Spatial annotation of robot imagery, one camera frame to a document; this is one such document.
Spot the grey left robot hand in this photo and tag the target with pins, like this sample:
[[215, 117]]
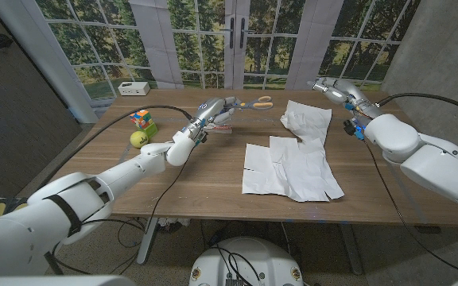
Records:
[[211, 111]]

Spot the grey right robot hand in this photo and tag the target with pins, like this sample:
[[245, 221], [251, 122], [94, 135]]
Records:
[[348, 95]]

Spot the white paper sheet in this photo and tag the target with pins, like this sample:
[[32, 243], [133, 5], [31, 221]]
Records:
[[292, 175]]

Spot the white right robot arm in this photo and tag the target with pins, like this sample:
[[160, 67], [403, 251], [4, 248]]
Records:
[[431, 167]]

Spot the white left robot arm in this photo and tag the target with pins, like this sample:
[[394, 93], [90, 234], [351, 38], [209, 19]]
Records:
[[94, 186]]

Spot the yellow tennis ball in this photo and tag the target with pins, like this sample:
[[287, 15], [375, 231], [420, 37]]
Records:
[[138, 140]]

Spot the Colgate toothpaste box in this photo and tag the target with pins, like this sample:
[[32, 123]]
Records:
[[223, 128]]

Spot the crumpled white paper piece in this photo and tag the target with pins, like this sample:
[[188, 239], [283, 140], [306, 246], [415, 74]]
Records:
[[304, 119]]

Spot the green cube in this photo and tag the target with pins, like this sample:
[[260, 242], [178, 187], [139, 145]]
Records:
[[148, 130]]

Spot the multicoloured puzzle cube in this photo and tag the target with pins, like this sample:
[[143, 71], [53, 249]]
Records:
[[140, 118]]

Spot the white power strip box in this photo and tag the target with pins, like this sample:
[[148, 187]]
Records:
[[133, 88]]

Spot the printed forest window backdrop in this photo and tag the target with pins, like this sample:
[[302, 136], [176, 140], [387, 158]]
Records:
[[272, 51]]

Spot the crumpled paper scrap under table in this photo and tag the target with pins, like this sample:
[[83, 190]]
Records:
[[169, 223]]

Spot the white table leg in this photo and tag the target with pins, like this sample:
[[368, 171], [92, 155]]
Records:
[[147, 242]]

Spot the grey table leg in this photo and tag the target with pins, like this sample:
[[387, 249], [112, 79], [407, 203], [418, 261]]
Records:
[[352, 250]]

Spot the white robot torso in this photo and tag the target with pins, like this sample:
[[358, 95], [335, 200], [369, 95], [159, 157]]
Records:
[[261, 258]]

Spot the white pillar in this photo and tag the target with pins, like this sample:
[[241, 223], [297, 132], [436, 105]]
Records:
[[46, 51]]

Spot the black wall hook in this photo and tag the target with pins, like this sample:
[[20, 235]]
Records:
[[1, 40]]

